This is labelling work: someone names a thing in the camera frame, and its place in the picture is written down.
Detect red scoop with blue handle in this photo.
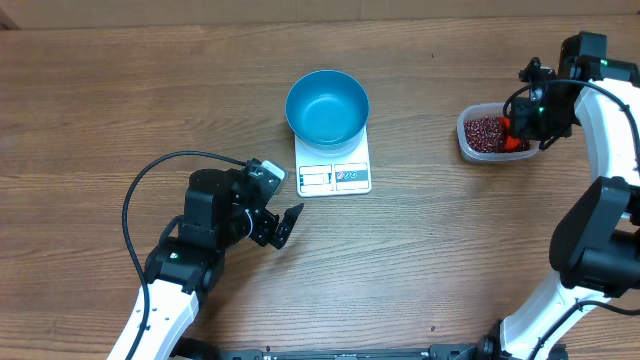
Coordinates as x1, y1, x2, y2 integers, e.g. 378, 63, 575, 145
500, 117, 521, 153

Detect red beans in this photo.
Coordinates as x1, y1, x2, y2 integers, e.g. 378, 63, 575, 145
464, 117, 531, 153

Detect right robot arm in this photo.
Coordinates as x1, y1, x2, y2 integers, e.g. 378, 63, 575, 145
467, 31, 639, 359

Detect white digital kitchen scale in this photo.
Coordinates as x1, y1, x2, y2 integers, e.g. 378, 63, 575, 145
294, 128, 372, 198

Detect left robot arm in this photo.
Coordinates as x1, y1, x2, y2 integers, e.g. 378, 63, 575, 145
109, 160, 303, 359

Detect blue metal bowl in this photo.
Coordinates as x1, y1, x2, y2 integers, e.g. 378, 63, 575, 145
284, 69, 371, 150

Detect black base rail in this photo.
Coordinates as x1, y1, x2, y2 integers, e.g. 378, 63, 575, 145
169, 337, 510, 360

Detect clear plastic container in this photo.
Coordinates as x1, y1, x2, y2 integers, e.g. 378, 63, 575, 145
456, 103, 539, 163

